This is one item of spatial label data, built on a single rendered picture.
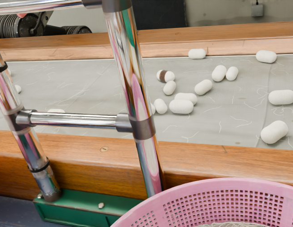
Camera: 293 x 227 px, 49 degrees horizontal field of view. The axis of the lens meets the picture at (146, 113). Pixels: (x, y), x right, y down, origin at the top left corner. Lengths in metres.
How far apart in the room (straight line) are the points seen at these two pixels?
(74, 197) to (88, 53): 0.42
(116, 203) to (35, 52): 0.54
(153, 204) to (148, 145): 0.06
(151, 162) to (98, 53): 0.47
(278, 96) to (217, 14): 2.19
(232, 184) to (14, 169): 0.30
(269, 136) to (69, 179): 0.26
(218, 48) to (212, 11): 1.99
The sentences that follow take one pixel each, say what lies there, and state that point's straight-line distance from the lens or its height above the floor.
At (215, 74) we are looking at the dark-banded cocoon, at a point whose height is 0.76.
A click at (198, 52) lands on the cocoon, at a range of 0.65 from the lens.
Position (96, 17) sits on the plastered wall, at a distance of 2.92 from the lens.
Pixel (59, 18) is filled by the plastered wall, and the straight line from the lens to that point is 3.10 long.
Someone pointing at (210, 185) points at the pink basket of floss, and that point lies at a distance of 0.34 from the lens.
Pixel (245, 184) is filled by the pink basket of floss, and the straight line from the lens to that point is 0.34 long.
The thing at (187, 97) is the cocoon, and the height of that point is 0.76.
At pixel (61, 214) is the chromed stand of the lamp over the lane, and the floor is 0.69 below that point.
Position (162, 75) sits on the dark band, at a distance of 0.57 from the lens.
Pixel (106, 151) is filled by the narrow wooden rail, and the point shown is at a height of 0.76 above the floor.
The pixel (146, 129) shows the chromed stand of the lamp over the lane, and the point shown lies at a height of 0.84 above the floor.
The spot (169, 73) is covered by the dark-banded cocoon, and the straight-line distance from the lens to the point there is 0.57.
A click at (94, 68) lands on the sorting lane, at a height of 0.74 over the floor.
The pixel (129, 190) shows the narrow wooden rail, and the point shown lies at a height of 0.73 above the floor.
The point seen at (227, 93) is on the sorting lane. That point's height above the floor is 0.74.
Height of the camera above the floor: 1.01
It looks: 32 degrees down
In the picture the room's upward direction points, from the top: 11 degrees counter-clockwise
